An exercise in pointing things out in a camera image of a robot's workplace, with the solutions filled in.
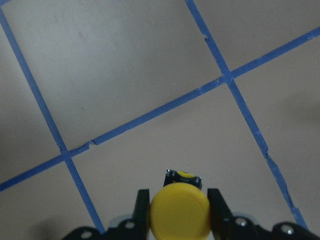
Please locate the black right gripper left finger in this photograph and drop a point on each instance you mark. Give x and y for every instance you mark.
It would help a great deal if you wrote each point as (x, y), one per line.
(134, 226)

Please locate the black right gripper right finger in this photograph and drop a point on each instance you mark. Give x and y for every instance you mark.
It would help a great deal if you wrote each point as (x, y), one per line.
(224, 224)

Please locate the yellow push button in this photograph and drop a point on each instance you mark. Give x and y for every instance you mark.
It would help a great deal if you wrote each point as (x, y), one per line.
(180, 210)

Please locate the brown paper table cover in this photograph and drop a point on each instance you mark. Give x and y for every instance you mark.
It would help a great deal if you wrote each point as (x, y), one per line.
(99, 97)

